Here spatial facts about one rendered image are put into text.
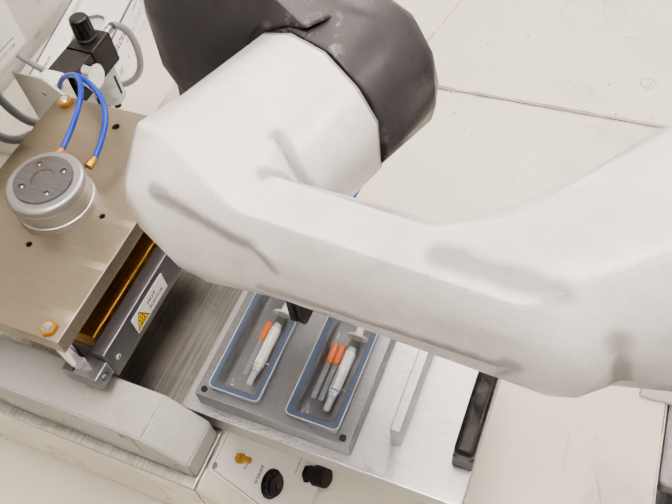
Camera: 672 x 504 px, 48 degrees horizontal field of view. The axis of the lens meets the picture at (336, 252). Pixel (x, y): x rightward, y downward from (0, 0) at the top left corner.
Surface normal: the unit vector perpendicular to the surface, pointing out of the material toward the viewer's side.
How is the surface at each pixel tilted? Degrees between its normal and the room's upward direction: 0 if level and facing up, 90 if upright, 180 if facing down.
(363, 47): 36
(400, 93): 76
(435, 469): 0
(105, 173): 0
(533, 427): 0
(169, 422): 41
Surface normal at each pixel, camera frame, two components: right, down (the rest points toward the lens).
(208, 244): -0.46, 0.67
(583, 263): -0.45, -0.29
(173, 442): 0.53, -0.26
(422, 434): -0.10, -0.56
